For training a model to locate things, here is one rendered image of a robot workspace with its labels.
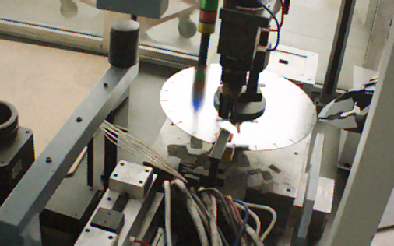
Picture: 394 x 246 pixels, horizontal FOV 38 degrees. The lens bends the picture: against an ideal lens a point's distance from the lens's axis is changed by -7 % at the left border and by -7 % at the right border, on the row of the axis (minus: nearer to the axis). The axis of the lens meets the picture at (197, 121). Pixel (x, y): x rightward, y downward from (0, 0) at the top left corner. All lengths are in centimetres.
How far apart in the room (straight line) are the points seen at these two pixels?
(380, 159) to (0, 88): 130
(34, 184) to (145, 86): 87
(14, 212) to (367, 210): 48
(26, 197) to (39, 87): 84
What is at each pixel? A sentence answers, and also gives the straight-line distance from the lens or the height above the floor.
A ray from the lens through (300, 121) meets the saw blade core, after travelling 125.
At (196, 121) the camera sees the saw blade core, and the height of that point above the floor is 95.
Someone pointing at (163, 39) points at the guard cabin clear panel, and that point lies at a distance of 178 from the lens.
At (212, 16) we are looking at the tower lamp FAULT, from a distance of 148.
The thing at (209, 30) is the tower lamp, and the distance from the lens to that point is 149.
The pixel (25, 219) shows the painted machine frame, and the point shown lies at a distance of 83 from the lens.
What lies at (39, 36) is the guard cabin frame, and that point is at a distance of 192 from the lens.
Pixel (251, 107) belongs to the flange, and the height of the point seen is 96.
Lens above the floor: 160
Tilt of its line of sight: 33 degrees down
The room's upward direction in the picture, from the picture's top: 7 degrees clockwise
